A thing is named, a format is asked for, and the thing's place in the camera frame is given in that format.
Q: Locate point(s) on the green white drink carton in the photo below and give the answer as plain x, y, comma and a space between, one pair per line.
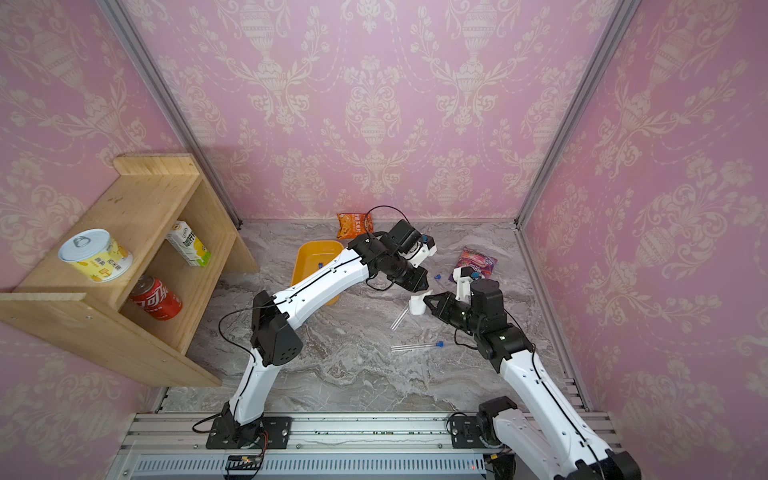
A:
187, 244

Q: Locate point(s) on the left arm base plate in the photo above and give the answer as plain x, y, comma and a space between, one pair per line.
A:
266, 433

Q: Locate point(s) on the red cola can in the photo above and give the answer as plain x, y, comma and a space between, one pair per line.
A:
154, 297

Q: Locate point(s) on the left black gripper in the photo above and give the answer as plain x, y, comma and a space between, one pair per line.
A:
419, 282

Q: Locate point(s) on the aluminium corner post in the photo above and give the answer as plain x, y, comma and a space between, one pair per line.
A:
616, 27
117, 15

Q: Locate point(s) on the aluminium corner post right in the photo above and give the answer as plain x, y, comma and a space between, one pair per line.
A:
616, 27

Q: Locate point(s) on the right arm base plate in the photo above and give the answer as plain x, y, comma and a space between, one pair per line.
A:
465, 432

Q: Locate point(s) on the orange snack bag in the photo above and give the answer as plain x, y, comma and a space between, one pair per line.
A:
351, 225

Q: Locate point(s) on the aluminium corner post left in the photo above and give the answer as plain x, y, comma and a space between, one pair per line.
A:
117, 15

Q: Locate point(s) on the purple candy bag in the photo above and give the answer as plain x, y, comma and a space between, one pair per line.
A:
480, 263

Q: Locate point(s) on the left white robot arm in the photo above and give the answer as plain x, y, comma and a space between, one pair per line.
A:
275, 342

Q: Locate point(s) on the yellow tin can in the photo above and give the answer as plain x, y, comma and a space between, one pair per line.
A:
96, 254

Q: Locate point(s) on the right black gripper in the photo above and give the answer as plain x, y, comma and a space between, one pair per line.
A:
444, 312

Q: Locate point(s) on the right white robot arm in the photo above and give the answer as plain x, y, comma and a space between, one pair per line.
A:
561, 445

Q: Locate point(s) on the wooden shelf unit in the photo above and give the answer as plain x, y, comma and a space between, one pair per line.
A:
99, 322

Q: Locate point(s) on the yellow plastic tray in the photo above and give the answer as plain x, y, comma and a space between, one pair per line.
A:
310, 253

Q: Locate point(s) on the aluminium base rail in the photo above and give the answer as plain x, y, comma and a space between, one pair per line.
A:
321, 446

